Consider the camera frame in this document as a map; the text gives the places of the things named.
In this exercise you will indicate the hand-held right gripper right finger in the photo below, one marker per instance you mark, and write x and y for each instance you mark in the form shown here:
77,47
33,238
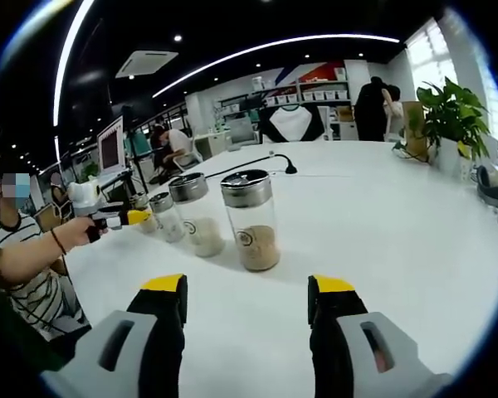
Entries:
330,348

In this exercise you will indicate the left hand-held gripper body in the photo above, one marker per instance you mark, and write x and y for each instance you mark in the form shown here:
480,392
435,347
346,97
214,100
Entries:
85,197

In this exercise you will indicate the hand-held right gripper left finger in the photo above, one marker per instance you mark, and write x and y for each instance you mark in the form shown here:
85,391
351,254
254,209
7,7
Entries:
157,340

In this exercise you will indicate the small seasoning bottle beige powder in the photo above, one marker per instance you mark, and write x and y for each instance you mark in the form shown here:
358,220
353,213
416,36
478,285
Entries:
149,226

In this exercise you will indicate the small seasoning bottle white powder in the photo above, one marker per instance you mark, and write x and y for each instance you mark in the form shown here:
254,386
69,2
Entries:
172,228

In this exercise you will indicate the tall seasoning bottle pale grains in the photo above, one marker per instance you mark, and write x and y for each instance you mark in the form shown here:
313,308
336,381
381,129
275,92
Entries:
207,236

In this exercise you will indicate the tall seasoning bottle brown powder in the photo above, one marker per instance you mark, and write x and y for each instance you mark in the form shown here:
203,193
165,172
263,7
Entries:
259,248

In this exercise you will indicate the person's left hand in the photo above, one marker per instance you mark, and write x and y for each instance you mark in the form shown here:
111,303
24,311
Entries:
76,232

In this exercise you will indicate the white laptop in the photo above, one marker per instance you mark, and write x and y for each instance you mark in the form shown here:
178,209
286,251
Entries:
111,145

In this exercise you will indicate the white office chair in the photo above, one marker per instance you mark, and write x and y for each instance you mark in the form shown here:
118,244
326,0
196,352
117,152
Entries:
188,159

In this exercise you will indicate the curved ceiling light strip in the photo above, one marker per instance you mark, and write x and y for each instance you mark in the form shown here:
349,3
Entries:
274,45
66,62

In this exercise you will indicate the grey office chair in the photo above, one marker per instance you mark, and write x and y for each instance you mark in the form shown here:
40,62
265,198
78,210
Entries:
242,130

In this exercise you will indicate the ceiling air conditioner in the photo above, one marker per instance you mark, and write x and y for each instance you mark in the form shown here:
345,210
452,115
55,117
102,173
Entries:
147,64

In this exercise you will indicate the round ceiling downlight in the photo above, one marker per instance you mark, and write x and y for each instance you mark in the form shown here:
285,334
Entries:
177,38

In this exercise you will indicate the shelf with white bins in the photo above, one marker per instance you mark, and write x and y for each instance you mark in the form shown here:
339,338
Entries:
290,97

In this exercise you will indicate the grey headset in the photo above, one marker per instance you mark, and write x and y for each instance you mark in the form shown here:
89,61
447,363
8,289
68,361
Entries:
491,192

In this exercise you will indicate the small white labelled pot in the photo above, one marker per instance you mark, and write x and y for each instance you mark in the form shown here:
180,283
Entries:
466,168

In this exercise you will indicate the cardboard box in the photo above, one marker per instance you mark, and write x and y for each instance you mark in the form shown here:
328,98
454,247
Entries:
344,114

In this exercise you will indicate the brown paper bag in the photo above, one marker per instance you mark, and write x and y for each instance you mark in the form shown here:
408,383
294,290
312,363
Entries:
413,124

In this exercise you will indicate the green plant in white pot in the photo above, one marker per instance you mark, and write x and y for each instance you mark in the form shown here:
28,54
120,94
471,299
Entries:
452,112

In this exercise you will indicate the bright window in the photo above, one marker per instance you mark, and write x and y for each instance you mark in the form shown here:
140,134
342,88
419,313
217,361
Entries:
489,62
427,58

